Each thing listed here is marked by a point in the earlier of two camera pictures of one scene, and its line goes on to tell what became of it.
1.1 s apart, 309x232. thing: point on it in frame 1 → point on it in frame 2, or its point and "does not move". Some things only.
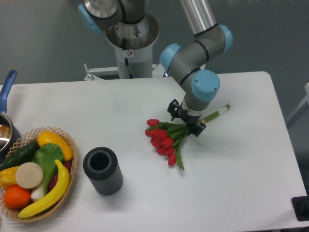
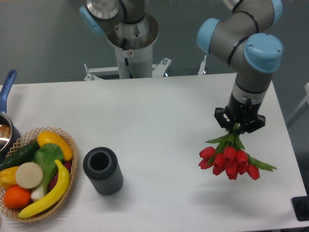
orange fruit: x=15 y=197 does not move
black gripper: x=191 y=121 → x=242 y=112
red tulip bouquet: x=166 y=137 → x=229 y=158
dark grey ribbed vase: x=101 y=165 does not move
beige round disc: x=29 y=175 does not move
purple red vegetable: x=67 y=165 does not move
